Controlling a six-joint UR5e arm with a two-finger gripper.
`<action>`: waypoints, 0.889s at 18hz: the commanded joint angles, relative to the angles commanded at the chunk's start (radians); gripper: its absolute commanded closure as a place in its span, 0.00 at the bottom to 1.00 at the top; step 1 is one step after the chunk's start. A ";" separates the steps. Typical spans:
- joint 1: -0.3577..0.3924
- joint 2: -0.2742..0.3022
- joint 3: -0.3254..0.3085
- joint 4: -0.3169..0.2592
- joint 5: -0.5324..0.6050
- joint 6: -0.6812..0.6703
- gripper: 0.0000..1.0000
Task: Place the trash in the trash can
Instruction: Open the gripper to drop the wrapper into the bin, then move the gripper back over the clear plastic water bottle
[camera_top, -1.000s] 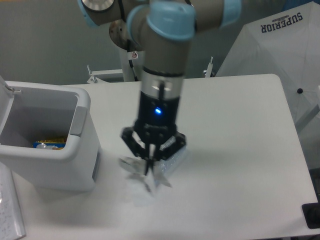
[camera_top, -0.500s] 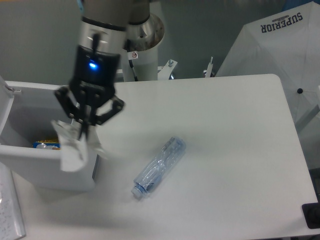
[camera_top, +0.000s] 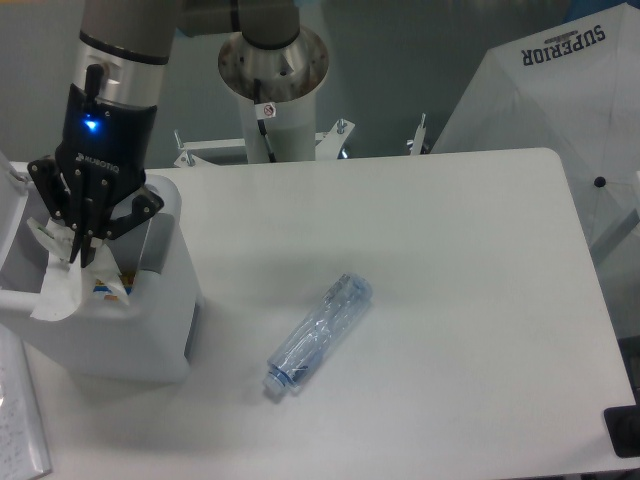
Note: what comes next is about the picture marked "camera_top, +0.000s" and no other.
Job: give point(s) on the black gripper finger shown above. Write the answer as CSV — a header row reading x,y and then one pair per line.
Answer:
x,y
143,203
62,203

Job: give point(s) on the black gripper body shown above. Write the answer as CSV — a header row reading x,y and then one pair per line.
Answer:
x,y
103,147

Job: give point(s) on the white paper tissue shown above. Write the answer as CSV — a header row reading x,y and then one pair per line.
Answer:
x,y
66,286

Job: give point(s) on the clear crushed plastic bottle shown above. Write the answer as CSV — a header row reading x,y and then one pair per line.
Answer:
x,y
314,338

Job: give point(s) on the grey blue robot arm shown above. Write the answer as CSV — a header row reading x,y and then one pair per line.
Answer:
x,y
125,46

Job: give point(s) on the white open trash can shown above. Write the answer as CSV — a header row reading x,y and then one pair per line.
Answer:
x,y
147,340

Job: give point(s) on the blue yellow snack wrapper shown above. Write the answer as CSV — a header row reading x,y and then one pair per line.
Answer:
x,y
112,287

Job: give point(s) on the white superior umbrella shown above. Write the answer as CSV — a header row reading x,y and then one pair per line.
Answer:
x,y
573,89

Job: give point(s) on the black device at edge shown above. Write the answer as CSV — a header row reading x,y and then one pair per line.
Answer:
x,y
622,423

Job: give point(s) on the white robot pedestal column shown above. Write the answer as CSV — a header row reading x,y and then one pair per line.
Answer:
x,y
279,131

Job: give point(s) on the white metal base bracket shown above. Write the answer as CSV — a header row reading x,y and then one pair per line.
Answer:
x,y
330,144

